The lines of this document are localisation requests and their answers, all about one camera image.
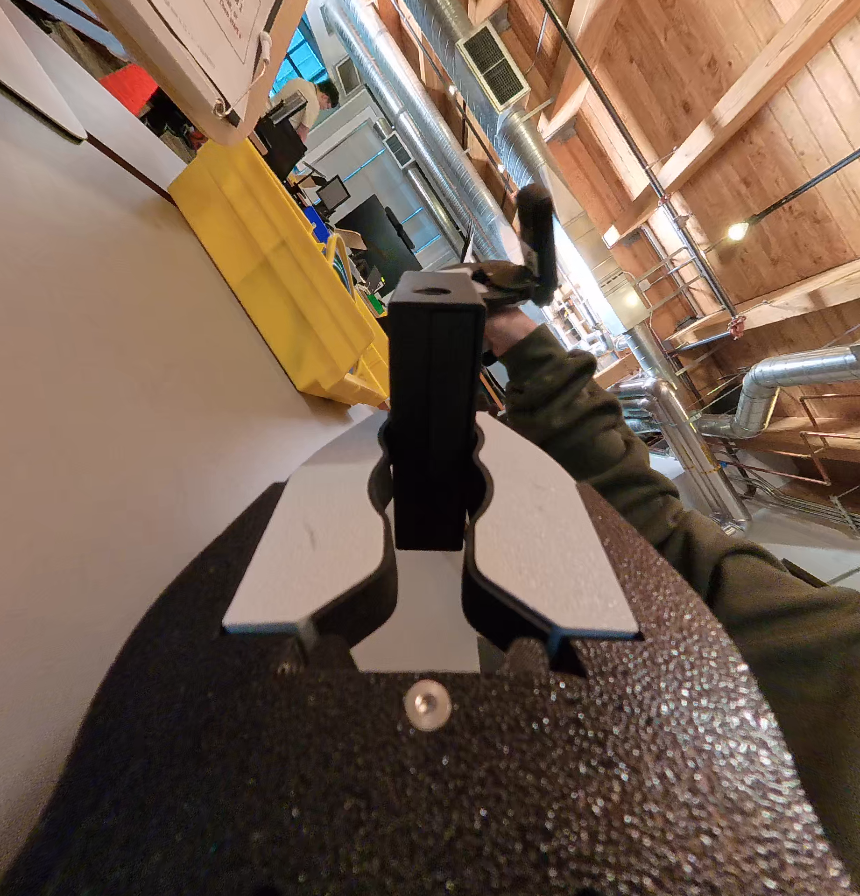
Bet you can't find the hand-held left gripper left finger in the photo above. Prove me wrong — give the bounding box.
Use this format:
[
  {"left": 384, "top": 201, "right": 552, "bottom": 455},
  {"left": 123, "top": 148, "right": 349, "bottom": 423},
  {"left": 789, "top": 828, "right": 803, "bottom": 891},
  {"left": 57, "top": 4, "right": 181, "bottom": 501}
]
[{"left": 221, "top": 413, "right": 403, "bottom": 637}]

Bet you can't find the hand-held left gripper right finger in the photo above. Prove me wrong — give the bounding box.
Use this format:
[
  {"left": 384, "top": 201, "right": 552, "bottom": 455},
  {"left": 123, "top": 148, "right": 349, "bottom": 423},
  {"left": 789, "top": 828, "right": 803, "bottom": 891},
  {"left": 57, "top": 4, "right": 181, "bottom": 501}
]
[{"left": 461, "top": 414, "right": 641, "bottom": 650}]

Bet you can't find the yellow plastic bin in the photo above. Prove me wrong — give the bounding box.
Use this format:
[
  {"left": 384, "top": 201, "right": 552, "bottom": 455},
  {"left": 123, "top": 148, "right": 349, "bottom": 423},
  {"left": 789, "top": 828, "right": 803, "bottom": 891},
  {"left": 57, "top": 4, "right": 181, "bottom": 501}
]
[{"left": 167, "top": 136, "right": 392, "bottom": 410}]

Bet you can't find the person's right forearm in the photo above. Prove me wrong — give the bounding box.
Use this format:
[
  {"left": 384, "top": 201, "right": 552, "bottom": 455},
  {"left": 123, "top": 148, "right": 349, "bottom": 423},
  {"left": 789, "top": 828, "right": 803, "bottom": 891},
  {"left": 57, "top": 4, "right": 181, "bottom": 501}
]
[{"left": 501, "top": 325, "right": 860, "bottom": 896}]

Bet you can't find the person's right hand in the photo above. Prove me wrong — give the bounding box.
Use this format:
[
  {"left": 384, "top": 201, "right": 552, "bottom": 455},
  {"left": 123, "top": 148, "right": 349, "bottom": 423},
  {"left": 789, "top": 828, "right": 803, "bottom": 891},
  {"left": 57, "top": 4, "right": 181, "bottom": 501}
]
[{"left": 483, "top": 307, "right": 541, "bottom": 366}]

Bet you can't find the black computer monitor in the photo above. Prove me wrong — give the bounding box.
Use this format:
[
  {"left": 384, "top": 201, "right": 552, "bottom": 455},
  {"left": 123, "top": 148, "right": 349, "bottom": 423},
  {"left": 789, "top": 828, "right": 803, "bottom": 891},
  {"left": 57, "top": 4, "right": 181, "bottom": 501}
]
[{"left": 335, "top": 195, "right": 423, "bottom": 273}]

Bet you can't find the white vent grille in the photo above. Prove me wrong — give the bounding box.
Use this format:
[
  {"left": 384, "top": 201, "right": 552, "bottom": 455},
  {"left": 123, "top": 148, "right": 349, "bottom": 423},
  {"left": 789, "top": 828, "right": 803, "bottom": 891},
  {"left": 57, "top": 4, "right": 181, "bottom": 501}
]
[{"left": 456, "top": 21, "right": 531, "bottom": 113}]

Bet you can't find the printed instruction sheet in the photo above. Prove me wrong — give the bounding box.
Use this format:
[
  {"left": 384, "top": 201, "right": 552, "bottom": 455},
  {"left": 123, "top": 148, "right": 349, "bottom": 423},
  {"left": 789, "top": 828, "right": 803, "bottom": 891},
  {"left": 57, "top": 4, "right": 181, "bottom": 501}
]
[{"left": 97, "top": 0, "right": 291, "bottom": 123}]

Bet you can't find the silver ventilation duct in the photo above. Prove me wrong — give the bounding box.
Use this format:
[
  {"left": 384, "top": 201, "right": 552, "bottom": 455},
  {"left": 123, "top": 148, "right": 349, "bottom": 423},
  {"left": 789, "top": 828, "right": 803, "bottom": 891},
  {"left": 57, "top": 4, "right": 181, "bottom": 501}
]
[
  {"left": 324, "top": 0, "right": 504, "bottom": 261},
  {"left": 402, "top": 0, "right": 752, "bottom": 534}
]

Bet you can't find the grey metal elbow duct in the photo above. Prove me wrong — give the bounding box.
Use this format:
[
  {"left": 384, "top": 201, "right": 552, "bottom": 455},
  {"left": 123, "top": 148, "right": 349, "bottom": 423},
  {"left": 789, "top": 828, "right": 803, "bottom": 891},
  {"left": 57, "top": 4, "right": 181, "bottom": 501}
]
[{"left": 696, "top": 345, "right": 860, "bottom": 440}]

